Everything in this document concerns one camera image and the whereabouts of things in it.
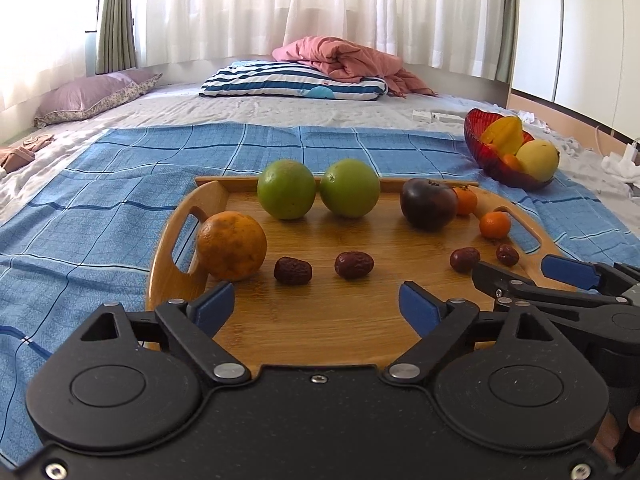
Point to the white crumpled cloth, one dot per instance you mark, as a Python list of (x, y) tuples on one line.
[(560, 137)]

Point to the small orange fruit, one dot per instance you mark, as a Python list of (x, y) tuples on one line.
[(511, 162)]

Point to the pink quilt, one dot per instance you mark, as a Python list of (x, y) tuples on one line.
[(350, 57)]

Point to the dark purple fruit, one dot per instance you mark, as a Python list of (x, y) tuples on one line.
[(427, 206)]

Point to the blue plaid blanket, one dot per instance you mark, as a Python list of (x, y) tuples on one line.
[(100, 200)]

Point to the yellow starfruit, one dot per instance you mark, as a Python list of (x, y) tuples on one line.
[(502, 132)]

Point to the purple pillow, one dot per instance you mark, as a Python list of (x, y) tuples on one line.
[(90, 97)]

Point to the brown clothing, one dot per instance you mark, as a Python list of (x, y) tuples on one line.
[(22, 155)]

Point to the brownish orange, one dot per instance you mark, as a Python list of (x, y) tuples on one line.
[(231, 247)]

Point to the person's right hand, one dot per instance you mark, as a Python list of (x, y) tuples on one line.
[(607, 432)]

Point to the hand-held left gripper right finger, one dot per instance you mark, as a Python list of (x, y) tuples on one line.
[(420, 307)]

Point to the red glass bowl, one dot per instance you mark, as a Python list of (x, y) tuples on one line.
[(477, 145)]

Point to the red date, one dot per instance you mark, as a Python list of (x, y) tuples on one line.
[(354, 265), (507, 255), (292, 270), (464, 260)]

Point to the green apple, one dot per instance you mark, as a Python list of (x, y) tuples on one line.
[(350, 189)]

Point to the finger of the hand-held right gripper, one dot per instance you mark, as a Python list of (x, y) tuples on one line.
[(495, 277), (570, 271)]

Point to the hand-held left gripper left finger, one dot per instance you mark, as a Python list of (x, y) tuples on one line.
[(215, 306)]

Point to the bed with light sheet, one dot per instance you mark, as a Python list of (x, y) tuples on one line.
[(175, 107)]

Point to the small tangerine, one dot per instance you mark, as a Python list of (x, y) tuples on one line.
[(467, 201), (495, 225)]

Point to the blue striped pillow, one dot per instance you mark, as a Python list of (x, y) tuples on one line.
[(280, 82)]

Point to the yellow pear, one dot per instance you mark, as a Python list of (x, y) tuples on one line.
[(539, 160)]

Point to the white power strip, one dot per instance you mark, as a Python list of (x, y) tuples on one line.
[(440, 116)]

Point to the green orange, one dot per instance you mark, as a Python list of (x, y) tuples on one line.
[(286, 190)]

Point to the green curtain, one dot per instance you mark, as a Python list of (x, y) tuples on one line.
[(116, 15), (507, 15)]

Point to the white wardrobe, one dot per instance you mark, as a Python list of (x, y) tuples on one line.
[(575, 35)]

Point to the wooden tray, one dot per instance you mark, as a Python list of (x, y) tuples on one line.
[(325, 320)]

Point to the white sheer curtain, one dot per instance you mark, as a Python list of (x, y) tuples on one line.
[(300, 5)]

